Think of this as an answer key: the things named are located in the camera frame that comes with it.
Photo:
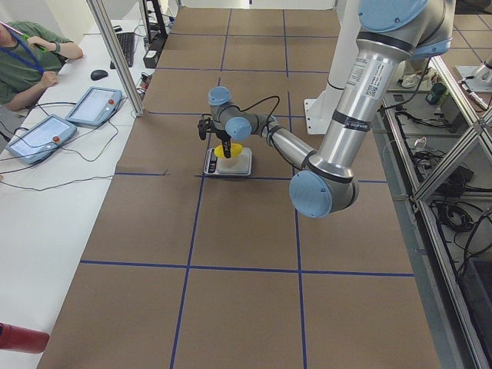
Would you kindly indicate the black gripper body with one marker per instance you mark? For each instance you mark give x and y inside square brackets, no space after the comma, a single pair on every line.
[222,136]

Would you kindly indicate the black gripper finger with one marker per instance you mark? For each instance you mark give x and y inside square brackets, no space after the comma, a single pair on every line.
[226,148]

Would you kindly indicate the yellow mango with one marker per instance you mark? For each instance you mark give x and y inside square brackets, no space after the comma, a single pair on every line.
[236,150]

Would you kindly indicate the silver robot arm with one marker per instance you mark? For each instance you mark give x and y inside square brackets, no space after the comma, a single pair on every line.
[391,32]

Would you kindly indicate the silver electronic kitchen scale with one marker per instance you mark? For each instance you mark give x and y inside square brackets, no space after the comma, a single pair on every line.
[239,166]

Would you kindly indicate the black computer box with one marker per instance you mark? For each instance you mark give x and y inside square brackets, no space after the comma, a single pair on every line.
[151,58]

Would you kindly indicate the black monitor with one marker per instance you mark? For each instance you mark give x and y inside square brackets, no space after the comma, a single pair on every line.
[154,20]

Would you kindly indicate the far blue teach pendant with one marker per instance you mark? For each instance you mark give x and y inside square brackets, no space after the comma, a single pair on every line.
[95,107]

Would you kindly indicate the blue teach pendant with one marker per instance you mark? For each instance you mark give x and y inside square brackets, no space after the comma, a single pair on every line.
[41,140]
[95,107]

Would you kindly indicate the black keyboard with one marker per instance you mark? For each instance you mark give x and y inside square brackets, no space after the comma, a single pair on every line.
[127,43]

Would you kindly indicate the black computer mouse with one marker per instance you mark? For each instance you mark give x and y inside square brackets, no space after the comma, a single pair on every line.
[98,74]

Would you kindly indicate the near blue teach pendant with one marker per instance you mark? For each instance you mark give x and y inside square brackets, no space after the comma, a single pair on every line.
[41,140]

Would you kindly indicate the seated person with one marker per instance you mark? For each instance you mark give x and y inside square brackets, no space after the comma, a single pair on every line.
[31,58]

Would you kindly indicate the red fire extinguisher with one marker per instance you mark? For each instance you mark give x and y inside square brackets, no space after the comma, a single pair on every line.
[24,340]

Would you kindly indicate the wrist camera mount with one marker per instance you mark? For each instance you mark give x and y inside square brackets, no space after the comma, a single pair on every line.
[205,128]

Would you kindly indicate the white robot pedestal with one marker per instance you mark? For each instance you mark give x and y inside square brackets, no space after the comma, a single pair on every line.
[318,111]

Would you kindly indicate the aluminium frame post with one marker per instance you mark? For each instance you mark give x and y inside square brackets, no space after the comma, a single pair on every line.
[117,57]

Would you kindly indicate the aluminium side frame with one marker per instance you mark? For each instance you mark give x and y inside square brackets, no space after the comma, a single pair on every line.
[439,149]

